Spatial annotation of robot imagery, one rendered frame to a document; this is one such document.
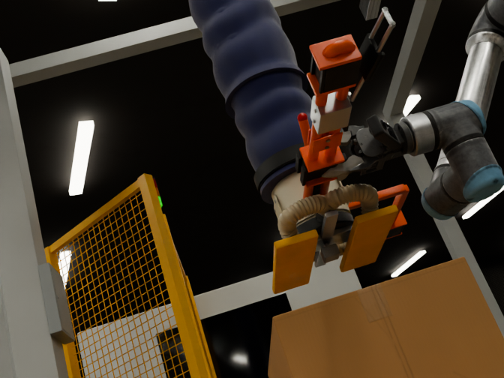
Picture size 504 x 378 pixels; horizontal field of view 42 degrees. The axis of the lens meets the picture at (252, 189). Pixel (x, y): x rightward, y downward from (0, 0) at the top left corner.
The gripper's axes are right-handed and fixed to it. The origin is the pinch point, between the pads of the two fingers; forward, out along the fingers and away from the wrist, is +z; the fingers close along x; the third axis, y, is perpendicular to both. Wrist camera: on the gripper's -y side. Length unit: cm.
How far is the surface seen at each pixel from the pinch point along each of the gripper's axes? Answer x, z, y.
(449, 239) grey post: 69, -159, 348
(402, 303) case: -34.8, -3.4, -1.1
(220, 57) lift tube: 47, 10, 21
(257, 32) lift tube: 49, -1, 16
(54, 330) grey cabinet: 24, 92, 133
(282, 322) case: -31.2, 19.5, -1.4
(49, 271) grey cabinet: 49, 90, 133
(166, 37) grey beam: 198, 9, 192
